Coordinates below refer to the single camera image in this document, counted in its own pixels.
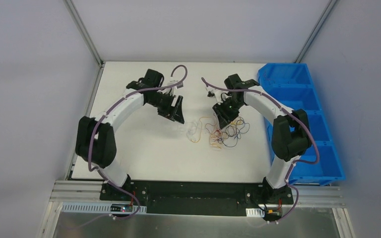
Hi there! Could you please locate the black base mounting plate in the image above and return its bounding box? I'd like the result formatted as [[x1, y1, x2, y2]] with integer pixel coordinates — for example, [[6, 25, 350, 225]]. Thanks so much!
[[105, 180, 291, 216]]

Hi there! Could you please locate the blue plastic compartment bin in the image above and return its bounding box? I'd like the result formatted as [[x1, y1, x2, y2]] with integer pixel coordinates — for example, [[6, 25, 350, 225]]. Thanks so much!
[[256, 63, 346, 186]]

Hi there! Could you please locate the white thin wire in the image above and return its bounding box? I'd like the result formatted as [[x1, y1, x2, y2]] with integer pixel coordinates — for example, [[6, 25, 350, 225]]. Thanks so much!
[[186, 120, 202, 143]]

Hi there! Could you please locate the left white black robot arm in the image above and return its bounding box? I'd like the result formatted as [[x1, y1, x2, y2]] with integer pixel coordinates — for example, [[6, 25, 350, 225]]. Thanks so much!
[[75, 69, 188, 201]]

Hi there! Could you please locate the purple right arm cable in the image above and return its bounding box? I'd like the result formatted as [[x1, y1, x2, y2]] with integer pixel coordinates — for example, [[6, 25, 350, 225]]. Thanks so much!
[[201, 77, 320, 225]]

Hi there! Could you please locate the coloured wire bundle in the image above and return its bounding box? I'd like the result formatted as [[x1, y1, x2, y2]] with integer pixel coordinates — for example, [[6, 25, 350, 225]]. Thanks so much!
[[199, 116, 251, 149]]

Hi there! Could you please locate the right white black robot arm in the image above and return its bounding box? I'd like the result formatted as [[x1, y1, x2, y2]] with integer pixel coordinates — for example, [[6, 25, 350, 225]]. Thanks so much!
[[207, 74, 313, 203]]

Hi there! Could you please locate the aluminium frame rail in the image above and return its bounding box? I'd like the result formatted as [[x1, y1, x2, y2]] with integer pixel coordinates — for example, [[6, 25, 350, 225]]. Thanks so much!
[[50, 180, 346, 208]]

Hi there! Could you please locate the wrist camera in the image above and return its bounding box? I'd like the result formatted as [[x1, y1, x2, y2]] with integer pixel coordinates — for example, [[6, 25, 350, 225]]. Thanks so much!
[[169, 80, 184, 89], [207, 91, 217, 98]]

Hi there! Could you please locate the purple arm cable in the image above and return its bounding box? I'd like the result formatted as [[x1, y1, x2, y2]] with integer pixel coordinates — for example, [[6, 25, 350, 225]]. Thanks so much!
[[88, 64, 189, 221], [201, 77, 320, 225]]

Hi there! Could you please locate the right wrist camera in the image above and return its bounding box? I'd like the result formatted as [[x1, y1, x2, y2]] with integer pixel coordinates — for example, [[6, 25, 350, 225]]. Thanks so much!
[[207, 91, 217, 98]]

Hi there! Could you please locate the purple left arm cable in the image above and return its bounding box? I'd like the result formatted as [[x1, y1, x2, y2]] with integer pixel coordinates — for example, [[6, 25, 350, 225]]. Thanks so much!
[[88, 64, 189, 221]]

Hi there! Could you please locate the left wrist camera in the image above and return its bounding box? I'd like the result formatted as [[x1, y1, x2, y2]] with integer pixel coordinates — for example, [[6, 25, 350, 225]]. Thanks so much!
[[169, 80, 184, 89]]

